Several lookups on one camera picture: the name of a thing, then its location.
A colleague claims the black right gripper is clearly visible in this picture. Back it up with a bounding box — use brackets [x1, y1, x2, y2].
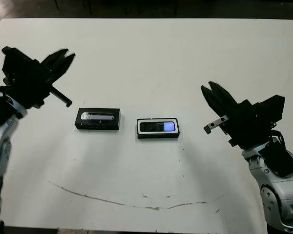
[200, 81, 279, 150]

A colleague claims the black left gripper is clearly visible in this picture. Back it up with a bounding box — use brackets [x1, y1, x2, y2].
[3, 48, 76, 110]

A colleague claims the slim black camera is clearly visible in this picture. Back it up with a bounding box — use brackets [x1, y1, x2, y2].
[140, 121, 176, 133]

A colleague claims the black printed box lid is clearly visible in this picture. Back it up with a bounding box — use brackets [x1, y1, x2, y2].
[75, 106, 121, 132]

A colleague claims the black box with white insert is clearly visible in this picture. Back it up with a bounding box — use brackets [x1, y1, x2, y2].
[136, 117, 181, 140]

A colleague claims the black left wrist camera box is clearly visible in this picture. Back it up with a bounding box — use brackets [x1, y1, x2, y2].
[1, 46, 41, 81]

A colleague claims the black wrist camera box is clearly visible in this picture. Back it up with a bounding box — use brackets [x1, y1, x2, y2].
[1, 46, 41, 81]
[253, 94, 286, 122]

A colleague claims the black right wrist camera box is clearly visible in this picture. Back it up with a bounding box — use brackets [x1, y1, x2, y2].
[253, 94, 286, 122]

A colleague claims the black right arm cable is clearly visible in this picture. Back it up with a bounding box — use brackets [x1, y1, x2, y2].
[271, 130, 288, 152]

